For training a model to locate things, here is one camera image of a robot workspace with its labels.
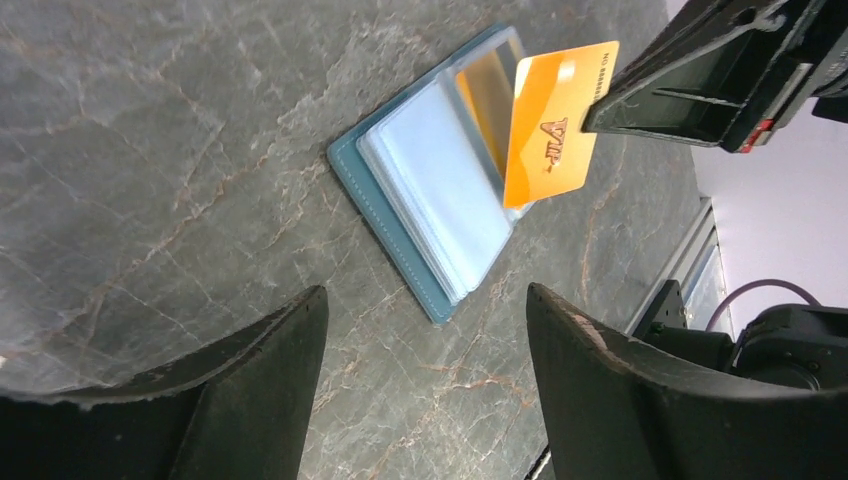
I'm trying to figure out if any aluminium frame rail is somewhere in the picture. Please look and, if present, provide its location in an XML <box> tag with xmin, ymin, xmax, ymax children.
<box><xmin>625</xmin><ymin>197</ymin><xmax>729</xmax><ymax>334</ymax></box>

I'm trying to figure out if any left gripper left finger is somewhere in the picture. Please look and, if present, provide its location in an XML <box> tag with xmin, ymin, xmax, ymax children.
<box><xmin>1</xmin><ymin>285</ymin><xmax>329</xmax><ymax>479</ymax></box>

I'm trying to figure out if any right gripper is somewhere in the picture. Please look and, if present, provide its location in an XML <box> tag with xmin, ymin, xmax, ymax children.
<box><xmin>583</xmin><ymin>1</ymin><xmax>847</xmax><ymax>153</ymax></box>

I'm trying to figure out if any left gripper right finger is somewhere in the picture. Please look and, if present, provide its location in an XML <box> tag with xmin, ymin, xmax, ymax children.
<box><xmin>526</xmin><ymin>283</ymin><xmax>847</xmax><ymax>479</ymax></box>

